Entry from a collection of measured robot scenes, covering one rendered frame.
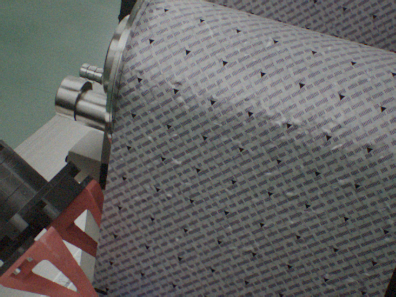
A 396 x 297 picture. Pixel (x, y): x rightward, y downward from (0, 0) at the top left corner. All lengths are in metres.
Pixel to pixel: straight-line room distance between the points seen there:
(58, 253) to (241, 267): 0.15
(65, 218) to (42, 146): 0.49
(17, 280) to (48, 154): 0.54
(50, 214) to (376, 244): 0.26
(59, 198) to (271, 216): 0.18
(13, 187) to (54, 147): 0.54
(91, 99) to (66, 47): 3.06
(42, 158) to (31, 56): 2.49
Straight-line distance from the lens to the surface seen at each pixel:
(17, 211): 0.60
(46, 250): 0.60
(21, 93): 3.27
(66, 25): 4.01
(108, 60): 0.60
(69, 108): 0.70
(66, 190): 0.64
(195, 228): 0.61
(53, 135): 1.20
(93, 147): 0.72
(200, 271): 0.63
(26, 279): 0.64
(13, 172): 0.63
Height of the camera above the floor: 1.51
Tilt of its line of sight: 30 degrees down
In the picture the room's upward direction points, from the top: 11 degrees clockwise
